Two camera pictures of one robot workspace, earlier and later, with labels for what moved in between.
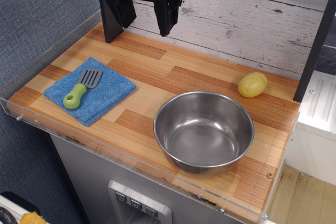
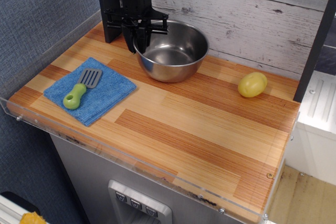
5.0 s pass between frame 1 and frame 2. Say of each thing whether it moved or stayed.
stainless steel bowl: moved
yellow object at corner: stayed
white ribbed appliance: stayed
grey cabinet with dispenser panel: stayed
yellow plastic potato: stayed
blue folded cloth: stayed
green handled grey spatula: stayed
